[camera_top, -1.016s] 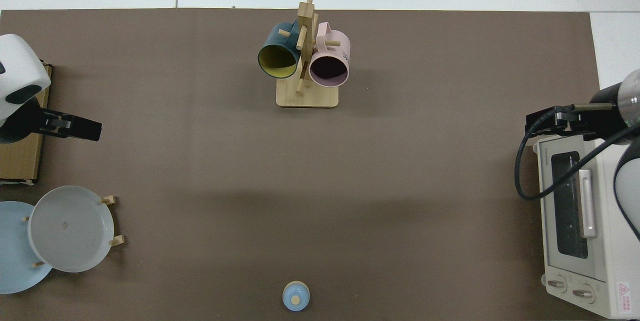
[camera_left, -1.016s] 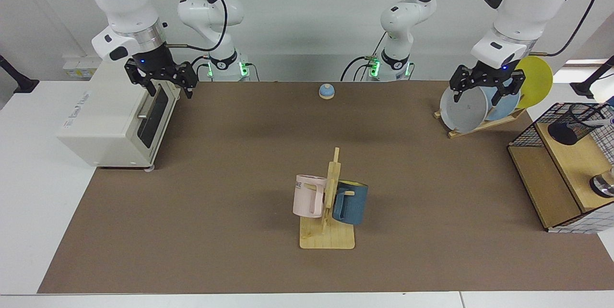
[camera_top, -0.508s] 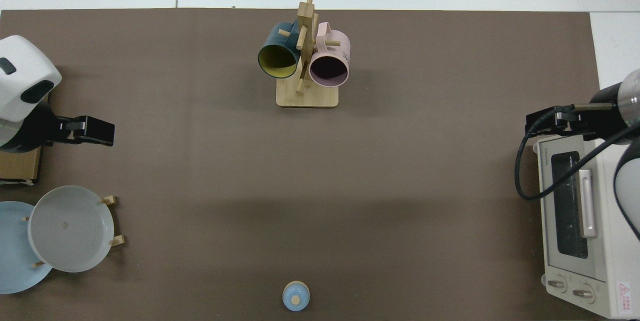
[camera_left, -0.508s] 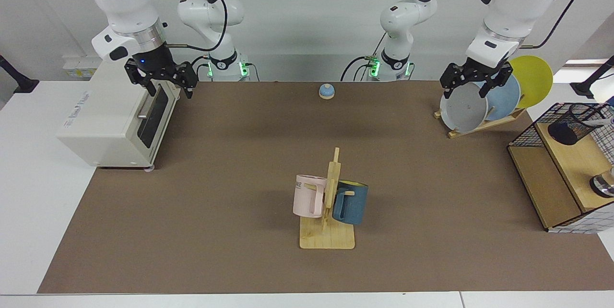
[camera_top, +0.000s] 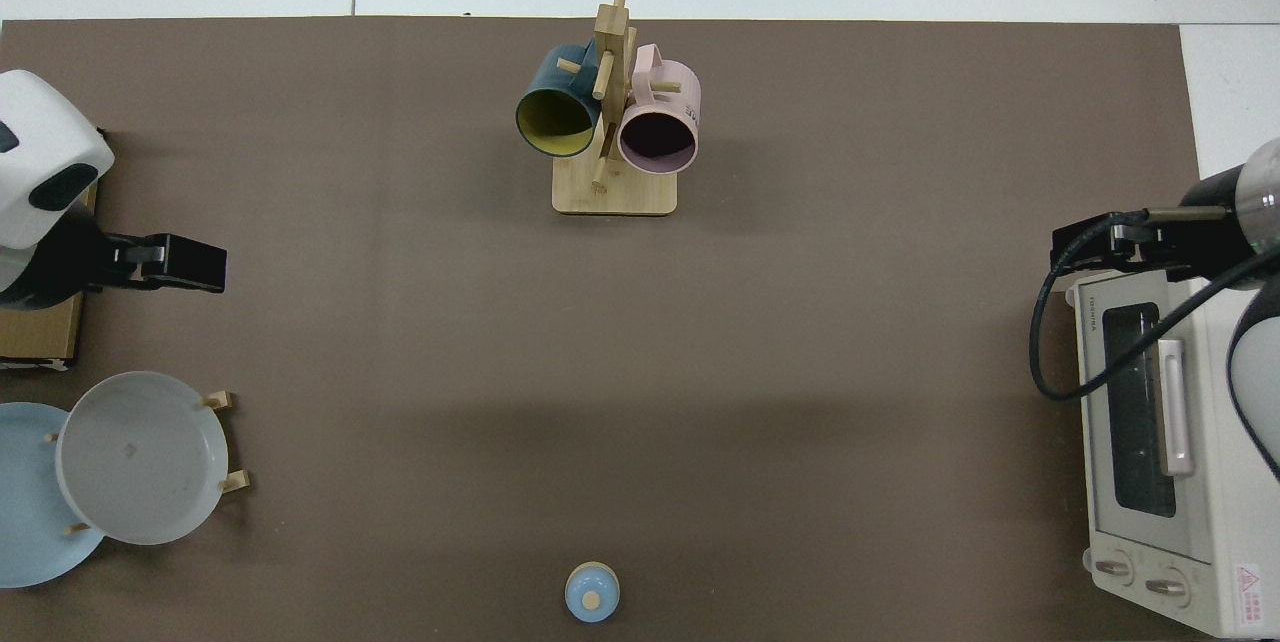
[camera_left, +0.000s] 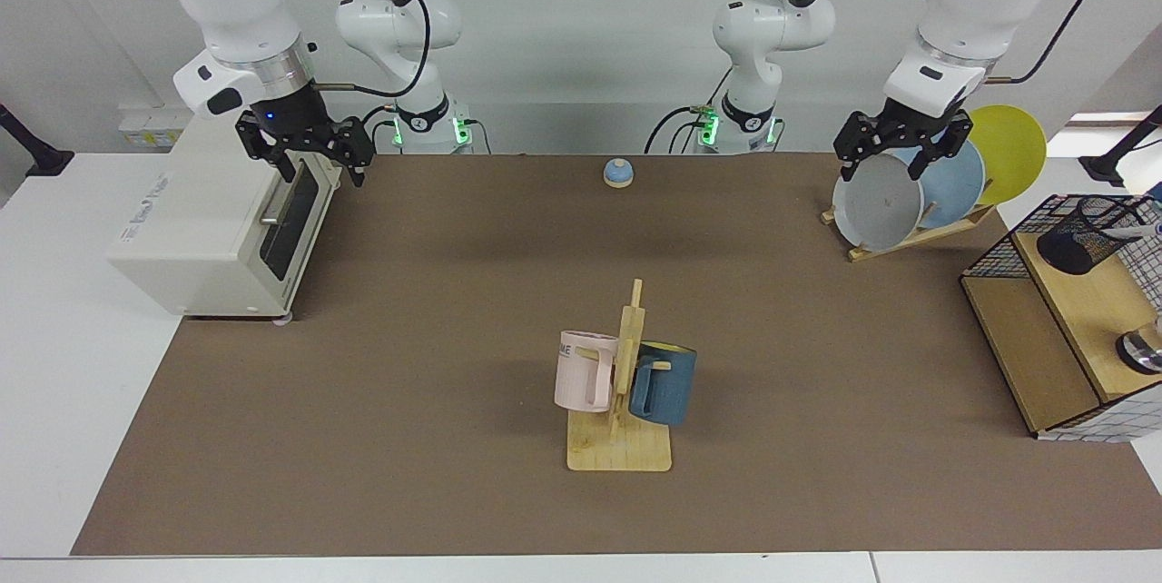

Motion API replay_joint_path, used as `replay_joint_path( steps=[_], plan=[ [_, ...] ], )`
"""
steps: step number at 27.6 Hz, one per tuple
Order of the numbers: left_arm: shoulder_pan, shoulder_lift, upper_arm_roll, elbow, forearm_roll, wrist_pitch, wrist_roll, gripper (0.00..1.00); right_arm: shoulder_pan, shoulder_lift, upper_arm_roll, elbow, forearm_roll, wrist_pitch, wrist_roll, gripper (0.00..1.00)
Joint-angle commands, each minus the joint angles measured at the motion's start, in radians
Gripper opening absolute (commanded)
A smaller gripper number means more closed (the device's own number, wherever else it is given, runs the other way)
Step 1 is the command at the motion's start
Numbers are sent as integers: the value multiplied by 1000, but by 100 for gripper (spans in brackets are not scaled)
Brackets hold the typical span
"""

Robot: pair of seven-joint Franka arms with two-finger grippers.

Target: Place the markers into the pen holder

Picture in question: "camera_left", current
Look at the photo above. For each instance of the wooden cup stand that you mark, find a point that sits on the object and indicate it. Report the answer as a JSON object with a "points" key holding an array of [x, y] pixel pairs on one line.
{"points": [[617, 456]]}

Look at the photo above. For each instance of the pale toaster oven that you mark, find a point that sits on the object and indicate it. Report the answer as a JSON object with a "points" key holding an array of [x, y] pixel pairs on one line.
{"points": [[200, 202]]}

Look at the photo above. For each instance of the dark blue cup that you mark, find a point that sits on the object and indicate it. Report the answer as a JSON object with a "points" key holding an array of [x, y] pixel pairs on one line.
{"points": [[672, 392]]}

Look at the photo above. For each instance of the wooden plate rack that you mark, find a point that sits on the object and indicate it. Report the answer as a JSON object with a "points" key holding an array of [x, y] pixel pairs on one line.
{"points": [[908, 242]]}

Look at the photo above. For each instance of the light blue plate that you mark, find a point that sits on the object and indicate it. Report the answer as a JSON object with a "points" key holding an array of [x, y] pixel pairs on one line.
{"points": [[958, 192]]}

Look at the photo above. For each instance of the blue and white marker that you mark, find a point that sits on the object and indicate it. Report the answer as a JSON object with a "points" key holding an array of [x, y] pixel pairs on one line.
{"points": [[1148, 230]]}

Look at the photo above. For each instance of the grey plate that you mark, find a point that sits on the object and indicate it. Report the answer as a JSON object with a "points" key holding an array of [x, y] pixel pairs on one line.
{"points": [[876, 211]]}

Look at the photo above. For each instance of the brown table cloth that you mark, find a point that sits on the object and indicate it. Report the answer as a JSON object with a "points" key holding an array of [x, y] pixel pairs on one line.
{"points": [[363, 429]]}

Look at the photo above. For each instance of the white power strip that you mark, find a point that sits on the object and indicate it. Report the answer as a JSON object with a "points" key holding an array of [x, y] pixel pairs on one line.
{"points": [[145, 124]]}

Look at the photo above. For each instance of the black mount stand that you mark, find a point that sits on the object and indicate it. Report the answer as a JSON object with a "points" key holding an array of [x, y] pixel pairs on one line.
{"points": [[1103, 167], [45, 161]]}

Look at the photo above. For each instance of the pink cup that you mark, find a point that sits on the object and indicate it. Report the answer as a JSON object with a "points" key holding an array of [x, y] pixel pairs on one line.
{"points": [[576, 383]]}

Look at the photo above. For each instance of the black mesh pen holder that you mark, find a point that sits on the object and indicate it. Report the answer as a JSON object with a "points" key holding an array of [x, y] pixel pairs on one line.
{"points": [[1071, 251]]}

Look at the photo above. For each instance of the yellow plate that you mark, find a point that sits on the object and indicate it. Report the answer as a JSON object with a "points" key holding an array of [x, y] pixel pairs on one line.
{"points": [[1012, 156]]}

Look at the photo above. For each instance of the small blue round thing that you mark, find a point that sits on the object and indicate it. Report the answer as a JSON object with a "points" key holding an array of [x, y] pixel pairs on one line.
{"points": [[618, 172]]}

